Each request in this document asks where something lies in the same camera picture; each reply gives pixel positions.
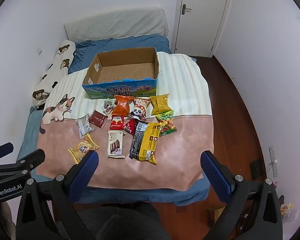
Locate panda print snack bag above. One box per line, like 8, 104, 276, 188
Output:
128, 97, 151, 121

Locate long yellow snack packet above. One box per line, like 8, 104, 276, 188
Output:
137, 122, 161, 166

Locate cat print blanket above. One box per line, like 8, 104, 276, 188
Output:
36, 52, 215, 191

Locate white power strip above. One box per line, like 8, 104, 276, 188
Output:
268, 145, 278, 178

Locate silver snack packet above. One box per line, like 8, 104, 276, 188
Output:
75, 113, 95, 139

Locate red labelled snack packet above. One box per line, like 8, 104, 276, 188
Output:
109, 115, 124, 131

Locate white door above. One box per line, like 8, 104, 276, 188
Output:
174, 0, 235, 56

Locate dark brown snack packet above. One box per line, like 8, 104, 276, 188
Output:
88, 109, 109, 129

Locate blue bed sheet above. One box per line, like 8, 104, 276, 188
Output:
16, 34, 211, 207

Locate white chocolate cookie packet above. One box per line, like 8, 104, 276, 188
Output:
107, 130, 126, 159

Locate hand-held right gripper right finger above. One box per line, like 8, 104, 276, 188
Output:
201, 150, 283, 240

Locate small white brown snack packet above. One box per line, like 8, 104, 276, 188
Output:
103, 99, 116, 114

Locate person's dark clothed legs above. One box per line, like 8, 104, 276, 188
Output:
76, 202, 171, 240

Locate long black snack packet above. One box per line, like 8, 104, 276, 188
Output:
129, 121, 149, 159

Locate green candy bag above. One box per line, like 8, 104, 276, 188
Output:
156, 110, 178, 138

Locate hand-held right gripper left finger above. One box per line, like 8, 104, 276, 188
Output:
15, 151, 100, 240

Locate bear print pillow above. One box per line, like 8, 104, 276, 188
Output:
32, 40, 77, 111

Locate small red snack packet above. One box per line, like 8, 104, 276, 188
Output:
123, 119, 136, 135

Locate yellow pastry packet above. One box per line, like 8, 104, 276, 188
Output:
67, 133, 100, 164

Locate yellow chip bag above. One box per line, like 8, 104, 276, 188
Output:
149, 93, 172, 116

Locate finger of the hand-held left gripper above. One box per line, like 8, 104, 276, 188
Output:
14, 148, 46, 174
0, 142, 14, 158

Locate cardboard box blue print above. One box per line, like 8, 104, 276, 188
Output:
82, 47, 162, 100

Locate orange chip bag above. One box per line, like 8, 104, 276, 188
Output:
112, 95, 136, 117

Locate black flat floor object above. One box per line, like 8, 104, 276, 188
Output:
249, 159, 266, 181

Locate cardboard piece on floor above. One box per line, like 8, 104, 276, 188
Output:
206, 206, 231, 227

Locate grey quilted headboard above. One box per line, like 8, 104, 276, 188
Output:
64, 8, 169, 42

